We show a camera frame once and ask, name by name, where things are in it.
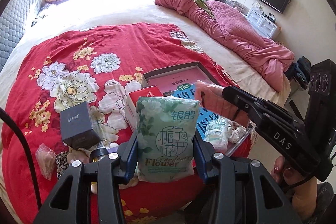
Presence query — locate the leopard print cloth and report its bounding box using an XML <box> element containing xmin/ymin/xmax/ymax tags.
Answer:
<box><xmin>56</xmin><ymin>151</ymin><xmax>69</xmax><ymax>180</ymax></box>

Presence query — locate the clear plastic bag with fluff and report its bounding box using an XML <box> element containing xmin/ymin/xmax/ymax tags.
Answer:
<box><xmin>35</xmin><ymin>143</ymin><xmax>56</xmax><ymax>181</ymax></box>

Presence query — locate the green floral tissue pack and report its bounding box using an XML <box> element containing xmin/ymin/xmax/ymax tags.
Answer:
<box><xmin>136</xmin><ymin>96</ymin><xmax>199</xmax><ymax>183</ymax></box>

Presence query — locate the pink soft package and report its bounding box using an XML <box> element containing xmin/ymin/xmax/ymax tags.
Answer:
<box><xmin>194</xmin><ymin>80</ymin><xmax>249</xmax><ymax>127</ymax></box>

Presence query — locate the cream plush toy pink bow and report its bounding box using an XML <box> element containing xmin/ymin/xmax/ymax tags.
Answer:
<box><xmin>67</xmin><ymin>150</ymin><xmax>89</xmax><ymax>165</ymax></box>

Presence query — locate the person's hand with painted nails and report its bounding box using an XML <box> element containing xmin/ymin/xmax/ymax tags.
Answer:
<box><xmin>270</xmin><ymin>156</ymin><xmax>317</xmax><ymax>221</ymax></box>

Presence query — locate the black square gift box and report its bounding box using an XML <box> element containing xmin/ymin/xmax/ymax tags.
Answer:
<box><xmin>60</xmin><ymin>101</ymin><xmax>101</xmax><ymax>149</ymax></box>

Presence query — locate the dark clothes pile on stool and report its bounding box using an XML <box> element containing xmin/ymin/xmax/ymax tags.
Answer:
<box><xmin>285</xmin><ymin>56</ymin><xmax>311</xmax><ymax>90</ymax></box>

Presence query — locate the dark shallow tray box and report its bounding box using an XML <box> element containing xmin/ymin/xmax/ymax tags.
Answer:
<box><xmin>141</xmin><ymin>62</ymin><xmax>249</xmax><ymax>156</ymax></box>

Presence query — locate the small white wipes pack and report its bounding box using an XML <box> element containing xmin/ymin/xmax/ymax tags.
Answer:
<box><xmin>205</xmin><ymin>118</ymin><xmax>232</xmax><ymax>153</ymax></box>

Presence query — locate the red and white carton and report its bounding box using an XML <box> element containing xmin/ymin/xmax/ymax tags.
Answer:
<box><xmin>124</xmin><ymin>85</ymin><xmax>164</xmax><ymax>132</ymax></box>

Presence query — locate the pink quilted comforter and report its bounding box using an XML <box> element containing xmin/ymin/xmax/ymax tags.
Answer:
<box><xmin>155</xmin><ymin>0</ymin><xmax>294</xmax><ymax>92</ymax></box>

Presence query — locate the white drawer cabinet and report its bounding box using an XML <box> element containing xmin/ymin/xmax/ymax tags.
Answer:
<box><xmin>245</xmin><ymin>9</ymin><xmax>280</xmax><ymax>40</ymax></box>

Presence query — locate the pink and blue book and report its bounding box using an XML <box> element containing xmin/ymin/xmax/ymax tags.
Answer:
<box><xmin>146</xmin><ymin>67</ymin><xmax>220</xmax><ymax>141</ymax></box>

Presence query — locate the grey quilted headboard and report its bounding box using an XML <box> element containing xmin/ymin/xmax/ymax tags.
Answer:
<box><xmin>1</xmin><ymin>0</ymin><xmax>42</xmax><ymax>68</ymax></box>

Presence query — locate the black cable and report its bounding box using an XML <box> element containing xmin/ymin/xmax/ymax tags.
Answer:
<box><xmin>0</xmin><ymin>107</ymin><xmax>43</xmax><ymax>210</ymax></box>

